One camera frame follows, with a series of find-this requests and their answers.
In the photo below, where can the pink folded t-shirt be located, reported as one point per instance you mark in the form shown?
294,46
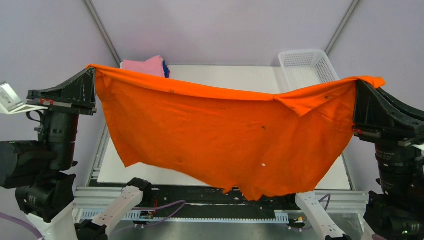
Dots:
153,66

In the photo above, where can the left corner metal post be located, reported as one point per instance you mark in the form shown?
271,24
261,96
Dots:
102,31

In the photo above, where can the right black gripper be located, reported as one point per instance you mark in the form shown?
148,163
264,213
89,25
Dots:
375,108

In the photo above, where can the orange t-shirt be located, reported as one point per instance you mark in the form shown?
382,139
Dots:
264,144

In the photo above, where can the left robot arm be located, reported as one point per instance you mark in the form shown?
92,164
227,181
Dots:
37,169

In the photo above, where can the blue folded t-shirt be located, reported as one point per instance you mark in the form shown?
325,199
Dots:
166,69

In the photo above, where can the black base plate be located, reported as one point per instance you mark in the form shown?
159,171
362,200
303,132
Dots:
210,202

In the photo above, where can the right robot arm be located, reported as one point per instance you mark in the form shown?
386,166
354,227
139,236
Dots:
389,216

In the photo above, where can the aluminium frame rail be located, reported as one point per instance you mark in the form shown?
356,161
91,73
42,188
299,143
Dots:
341,201

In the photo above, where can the right corner metal post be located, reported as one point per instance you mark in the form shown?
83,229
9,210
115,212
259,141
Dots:
349,13

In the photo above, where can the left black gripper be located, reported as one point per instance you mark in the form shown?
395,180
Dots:
79,94

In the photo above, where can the white plastic basket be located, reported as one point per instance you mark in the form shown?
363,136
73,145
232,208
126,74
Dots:
305,68

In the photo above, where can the corner metal post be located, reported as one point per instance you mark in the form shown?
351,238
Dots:
102,31
349,13

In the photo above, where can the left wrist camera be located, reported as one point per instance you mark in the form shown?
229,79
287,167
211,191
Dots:
11,104

